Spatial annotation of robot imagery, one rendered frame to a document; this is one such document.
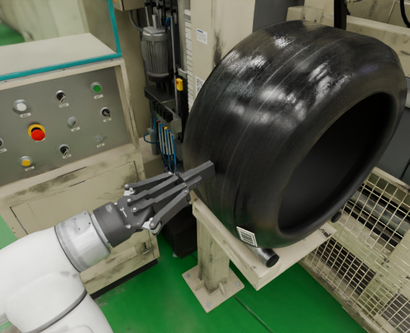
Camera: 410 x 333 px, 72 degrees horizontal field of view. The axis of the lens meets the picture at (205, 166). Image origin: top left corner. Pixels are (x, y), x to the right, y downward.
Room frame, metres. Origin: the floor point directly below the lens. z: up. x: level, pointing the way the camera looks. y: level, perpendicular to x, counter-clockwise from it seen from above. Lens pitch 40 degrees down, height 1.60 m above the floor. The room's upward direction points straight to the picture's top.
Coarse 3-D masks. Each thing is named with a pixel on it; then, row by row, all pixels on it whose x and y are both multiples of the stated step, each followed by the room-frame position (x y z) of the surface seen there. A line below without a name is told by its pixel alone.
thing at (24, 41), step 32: (0, 0) 0.83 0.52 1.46; (32, 0) 0.87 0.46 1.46; (64, 0) 0.91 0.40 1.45; (96, 0) 0.96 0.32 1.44; (0, 32) 0.81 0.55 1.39; (32, 32) 0.85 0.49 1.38; (64, 32) 0.90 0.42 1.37; (96, 32) 0.95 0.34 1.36; (0, 64) 0.79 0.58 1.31; (32, 64) 0.84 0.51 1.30; (64, 64) 0.88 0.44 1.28
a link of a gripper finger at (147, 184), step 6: (162, 174) 0.42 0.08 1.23; (168, 174) 0.42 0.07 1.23; (144, 180) 0.41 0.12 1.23; (150, 180) 0.40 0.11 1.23; (156, 180) 0.40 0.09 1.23; (162, 180) 0.42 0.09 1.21; (126, 186) 0.39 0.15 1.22; (132, 186) 0.39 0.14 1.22; (138, 186) 0.39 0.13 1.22; (144, 186) 0.40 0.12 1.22; (150, 186) 0.40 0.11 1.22; (138, 192) 0.39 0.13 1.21
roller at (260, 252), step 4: (252, 248) 0.47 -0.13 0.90; (256, 248) 0.46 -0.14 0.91; (260, 248) 0.46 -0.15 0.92; (264, 248) 0.46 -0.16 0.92; (268, 248) 0.46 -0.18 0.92; (256, 252) 0.46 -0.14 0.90; (260, 252) 0.45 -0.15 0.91; (264, 252) 0.45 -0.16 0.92; (268, 252) 0.44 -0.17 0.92; (272, 252) 0.44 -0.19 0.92; (260, 256) 0.44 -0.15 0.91; (264, 256) 0.44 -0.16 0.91; (268, 256) 0.43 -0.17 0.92; (272, 256) 0.43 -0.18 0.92; (276, 256) 0.44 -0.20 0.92; (264, 260) 0.43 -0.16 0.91; (268, 260) 0.42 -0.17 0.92; (272, 260) 0.42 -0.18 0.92; (276, 260) 0.43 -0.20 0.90; (268, 264) 0.42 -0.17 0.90; (272, 264) 0.43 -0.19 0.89
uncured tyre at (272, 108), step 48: (240, 48) 0.61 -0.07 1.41; (288, 48) 0.55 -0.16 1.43; (336, 48) 0.52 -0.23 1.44; (384, 48) 0.56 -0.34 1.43; (240, 96) 0.49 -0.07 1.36; (288, 96) 0.44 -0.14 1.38; (336, 96) 0.45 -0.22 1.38; (384, 96) 0.59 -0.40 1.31; (192, 144) 0.51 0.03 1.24; (240, 144) 0.42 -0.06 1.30; (288, 144) 0.40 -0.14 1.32; (336, 144) 0.75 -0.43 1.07; (384, 144) 0.61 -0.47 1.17; (240, 192) 0.38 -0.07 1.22; (288, 192) 0.68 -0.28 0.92; (336, 192) 0.63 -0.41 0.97; (288, 240) 0.43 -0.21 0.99
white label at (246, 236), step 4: (240, 228) 0.37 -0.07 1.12; (240, 232) 0.38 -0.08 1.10; (244, 232) 0.37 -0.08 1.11; (248, 232) 0.36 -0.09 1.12; (240, 236) 0.38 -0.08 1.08; (244, 236) 0.38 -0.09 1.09; (248, 236) 0.37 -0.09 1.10; (252, 236) 0.36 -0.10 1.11; (244, 240) 0.38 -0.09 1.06; (248, 240) 0.37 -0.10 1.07; (252, 240) 0.37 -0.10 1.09; (256, 244) 0.36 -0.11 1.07
